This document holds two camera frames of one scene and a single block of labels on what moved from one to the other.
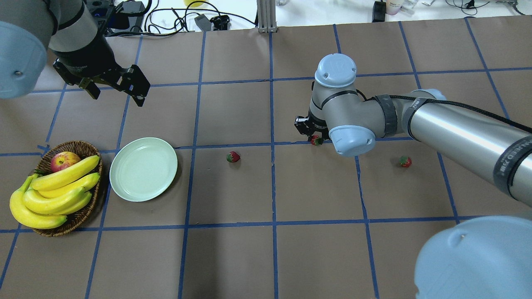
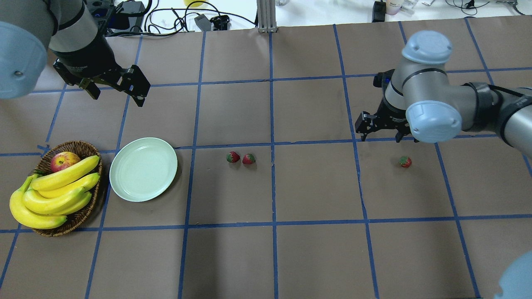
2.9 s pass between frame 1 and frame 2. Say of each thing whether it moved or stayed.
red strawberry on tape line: stayed
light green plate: stayed
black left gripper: stayed
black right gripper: moved
